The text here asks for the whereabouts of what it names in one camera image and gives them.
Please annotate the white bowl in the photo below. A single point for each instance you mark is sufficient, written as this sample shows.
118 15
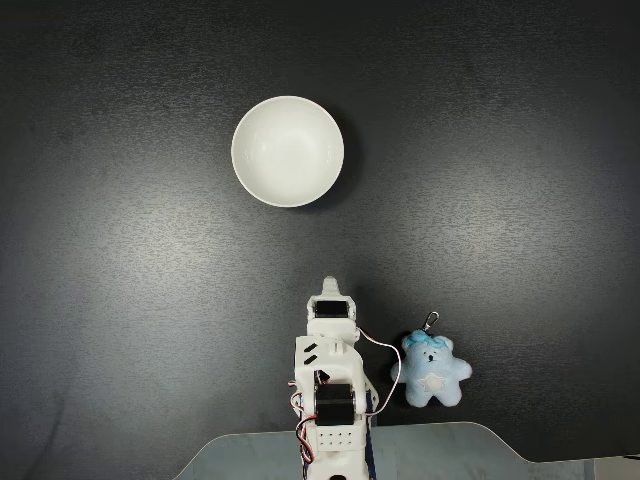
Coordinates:
287 150

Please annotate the blue bar clamp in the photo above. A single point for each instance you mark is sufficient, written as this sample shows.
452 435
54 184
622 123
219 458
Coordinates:
371 450

